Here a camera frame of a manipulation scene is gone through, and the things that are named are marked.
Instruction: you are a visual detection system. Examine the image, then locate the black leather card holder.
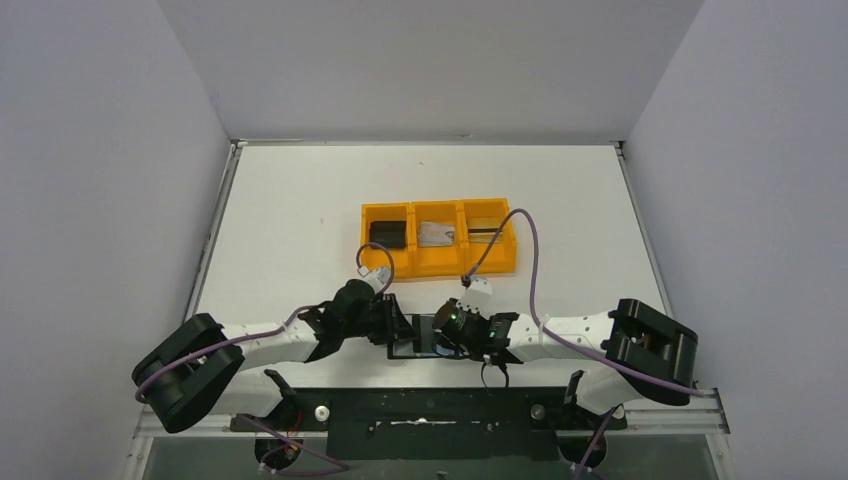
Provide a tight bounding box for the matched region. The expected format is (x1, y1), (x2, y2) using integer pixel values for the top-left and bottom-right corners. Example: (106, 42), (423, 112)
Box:
(387, 314), (465, 360)

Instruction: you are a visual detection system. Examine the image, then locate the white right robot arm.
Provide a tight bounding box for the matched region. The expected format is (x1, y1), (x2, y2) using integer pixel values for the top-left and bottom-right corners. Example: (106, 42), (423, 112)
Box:
(432, 298), (699, 427)

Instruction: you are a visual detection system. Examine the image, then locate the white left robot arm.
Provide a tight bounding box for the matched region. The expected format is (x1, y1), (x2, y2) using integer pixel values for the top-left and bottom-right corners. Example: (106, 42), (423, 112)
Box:
(131, 280), (418, 433)

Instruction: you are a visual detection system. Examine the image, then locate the silver patterned card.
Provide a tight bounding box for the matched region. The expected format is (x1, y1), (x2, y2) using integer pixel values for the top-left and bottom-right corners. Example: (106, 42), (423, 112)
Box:
(418, 221), (456, 247)

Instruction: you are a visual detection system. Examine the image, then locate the black wallet in bin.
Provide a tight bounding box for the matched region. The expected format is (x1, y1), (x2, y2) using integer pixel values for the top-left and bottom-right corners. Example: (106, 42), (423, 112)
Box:
(368, 220), (407, 250)

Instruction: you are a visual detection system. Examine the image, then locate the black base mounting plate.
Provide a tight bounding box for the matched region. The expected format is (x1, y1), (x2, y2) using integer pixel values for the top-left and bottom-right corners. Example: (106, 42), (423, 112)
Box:
(284, 386), (598, 463)

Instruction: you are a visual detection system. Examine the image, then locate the yellow three-compartment bin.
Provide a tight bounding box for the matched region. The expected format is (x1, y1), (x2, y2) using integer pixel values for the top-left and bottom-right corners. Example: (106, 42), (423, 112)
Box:
(360, 198), (517, 279)

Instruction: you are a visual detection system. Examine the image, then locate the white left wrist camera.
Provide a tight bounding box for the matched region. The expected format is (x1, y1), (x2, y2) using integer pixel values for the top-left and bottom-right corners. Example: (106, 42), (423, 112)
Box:
(357, 265), (394, 295)

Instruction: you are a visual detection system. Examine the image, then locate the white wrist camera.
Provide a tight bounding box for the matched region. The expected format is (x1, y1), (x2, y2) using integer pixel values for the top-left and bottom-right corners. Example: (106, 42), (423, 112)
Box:
(457, 276), (493, 314)
(357, 265), (394, 295)

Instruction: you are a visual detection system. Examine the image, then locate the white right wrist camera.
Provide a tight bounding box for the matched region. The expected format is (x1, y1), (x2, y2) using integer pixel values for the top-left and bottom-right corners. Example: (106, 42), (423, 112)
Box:
(457, 276), (493, 314)

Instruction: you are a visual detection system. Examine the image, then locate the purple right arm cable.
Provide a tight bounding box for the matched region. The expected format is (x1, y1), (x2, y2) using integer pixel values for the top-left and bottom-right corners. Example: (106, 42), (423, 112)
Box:
(460, 208), (707, 399)

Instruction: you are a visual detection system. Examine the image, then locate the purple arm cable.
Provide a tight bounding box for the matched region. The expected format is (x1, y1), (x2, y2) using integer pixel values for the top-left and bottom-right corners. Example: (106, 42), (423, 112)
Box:
(460, 208), (707, 399)
(134, 241), (397, 404)

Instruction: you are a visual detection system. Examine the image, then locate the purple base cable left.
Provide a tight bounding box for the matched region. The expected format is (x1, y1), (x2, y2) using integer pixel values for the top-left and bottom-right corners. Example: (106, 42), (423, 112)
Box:
(235, 413), (352, 478)

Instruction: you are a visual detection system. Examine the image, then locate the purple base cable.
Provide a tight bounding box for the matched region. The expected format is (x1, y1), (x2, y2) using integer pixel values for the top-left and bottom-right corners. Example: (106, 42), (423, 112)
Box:
(572, 404), (621, 480)
(235, 413), (352, 478)

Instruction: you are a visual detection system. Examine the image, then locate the aluminium left side rail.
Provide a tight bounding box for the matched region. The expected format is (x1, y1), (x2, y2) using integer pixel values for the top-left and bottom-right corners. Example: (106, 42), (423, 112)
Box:
(178, 139), (247, 328)

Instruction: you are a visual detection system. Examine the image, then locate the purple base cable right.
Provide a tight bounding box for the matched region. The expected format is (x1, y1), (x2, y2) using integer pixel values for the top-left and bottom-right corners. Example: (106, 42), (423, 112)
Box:
(572, 404), (621, 480)

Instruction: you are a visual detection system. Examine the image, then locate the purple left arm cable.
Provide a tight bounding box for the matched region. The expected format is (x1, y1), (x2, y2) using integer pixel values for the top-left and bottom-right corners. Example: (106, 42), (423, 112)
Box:
(134, 241), (397, 404)

